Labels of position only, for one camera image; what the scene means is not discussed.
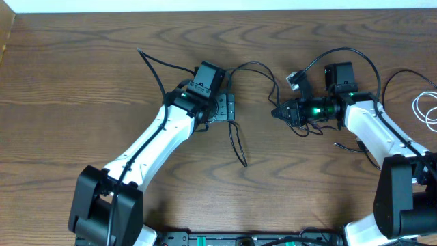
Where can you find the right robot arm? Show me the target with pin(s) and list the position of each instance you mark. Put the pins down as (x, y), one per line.
(405, 203)

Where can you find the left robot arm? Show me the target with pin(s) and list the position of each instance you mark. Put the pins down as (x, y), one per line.
(107, 208)

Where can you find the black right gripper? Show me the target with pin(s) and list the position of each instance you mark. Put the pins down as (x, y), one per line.
(296, 117)

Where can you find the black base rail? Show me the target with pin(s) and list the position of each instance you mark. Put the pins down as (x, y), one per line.
(210, 239)

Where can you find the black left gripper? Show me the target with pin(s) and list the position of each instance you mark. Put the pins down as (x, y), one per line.
(228, 111)

